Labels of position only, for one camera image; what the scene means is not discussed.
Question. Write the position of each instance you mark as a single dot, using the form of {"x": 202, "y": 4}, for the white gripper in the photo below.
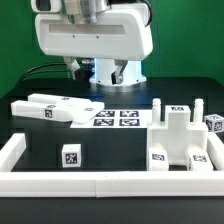
{"x": 121, "y": 33}

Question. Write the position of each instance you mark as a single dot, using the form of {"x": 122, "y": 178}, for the white long chair bar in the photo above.
{"x": 43, "y": 111}

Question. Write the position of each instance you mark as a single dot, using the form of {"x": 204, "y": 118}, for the white chair seat block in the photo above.
{"x": 181, "y": 129}

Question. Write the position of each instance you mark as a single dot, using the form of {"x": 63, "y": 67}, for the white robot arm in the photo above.
{"x": 85, "y": 12}

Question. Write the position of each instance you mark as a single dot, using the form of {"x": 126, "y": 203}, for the white marker sheet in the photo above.
{"x": 118, "y": 119}

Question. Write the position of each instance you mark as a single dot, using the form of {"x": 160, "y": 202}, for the white tagged cube nut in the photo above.
{"x": 71, "y": 155}

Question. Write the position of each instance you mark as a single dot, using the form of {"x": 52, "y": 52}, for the white tagged cube right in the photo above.
{"x": 214, "y": 122}

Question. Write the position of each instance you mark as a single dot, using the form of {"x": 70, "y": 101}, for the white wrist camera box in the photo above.
{"x": 46, "y": 6}

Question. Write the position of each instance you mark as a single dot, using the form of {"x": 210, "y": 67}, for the white U-shaped boundary frame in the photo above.
{"x": 100, "y": 184}

